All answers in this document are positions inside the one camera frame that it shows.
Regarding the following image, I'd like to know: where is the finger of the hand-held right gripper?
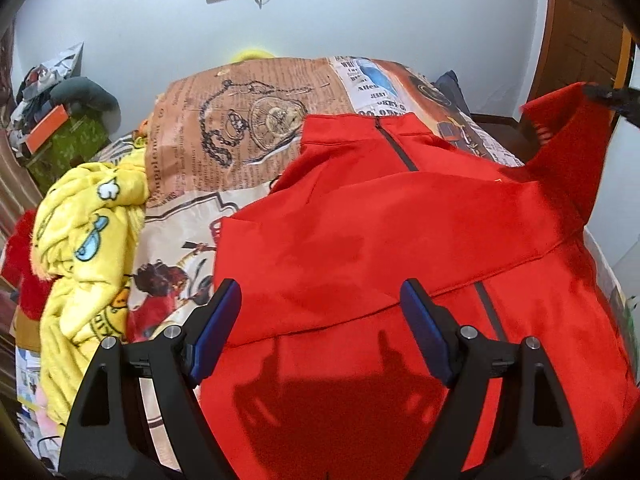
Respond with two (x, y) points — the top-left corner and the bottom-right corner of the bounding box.
(582, 82), (640, 126)

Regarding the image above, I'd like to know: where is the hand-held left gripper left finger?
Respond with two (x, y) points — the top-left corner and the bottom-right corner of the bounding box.
(59, 278), (242, 480)

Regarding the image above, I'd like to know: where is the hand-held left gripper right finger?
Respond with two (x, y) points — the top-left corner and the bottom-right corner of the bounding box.
(400, 278), (586, 480)

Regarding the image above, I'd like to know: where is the red zip jacket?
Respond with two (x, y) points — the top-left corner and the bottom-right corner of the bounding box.
(197, 81), (640, 480)

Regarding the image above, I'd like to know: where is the brown wooden door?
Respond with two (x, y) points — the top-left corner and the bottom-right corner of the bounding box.
(525, 0), (632, 122)

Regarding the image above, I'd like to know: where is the printed bed sheet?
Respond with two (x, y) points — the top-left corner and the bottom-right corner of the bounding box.
(15, 110), (640, 476)

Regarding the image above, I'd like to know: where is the dark blue bag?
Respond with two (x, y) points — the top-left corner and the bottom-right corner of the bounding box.
(433, 70), (472, 114)

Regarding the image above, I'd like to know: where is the yellow cartoon blanket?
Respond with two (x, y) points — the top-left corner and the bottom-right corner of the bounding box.
(32, 132), (151, 436)

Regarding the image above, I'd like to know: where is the red plush toy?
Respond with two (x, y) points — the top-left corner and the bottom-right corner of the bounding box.
(0, 210), (53, 322)

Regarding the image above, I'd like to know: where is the brown printed pillow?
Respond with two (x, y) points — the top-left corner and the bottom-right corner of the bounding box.
(144, 55), (361, 207)

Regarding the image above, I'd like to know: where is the newspaper print pillow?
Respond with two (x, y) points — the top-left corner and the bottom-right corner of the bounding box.
(329, 55), (472, 133)

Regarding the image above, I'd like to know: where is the orange box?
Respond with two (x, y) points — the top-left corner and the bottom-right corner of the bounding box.
(27, 105), (69, 154)

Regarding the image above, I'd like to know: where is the grey neck pillow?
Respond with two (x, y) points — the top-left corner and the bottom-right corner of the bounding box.
(50, 76), (121, 113)

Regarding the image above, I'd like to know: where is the yellow round object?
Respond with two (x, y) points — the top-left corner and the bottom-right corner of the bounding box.
(231, 48), (276, 62)

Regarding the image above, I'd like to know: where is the silver printed bag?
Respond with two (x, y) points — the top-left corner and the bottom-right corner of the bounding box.
(15, 42), (85, 106)

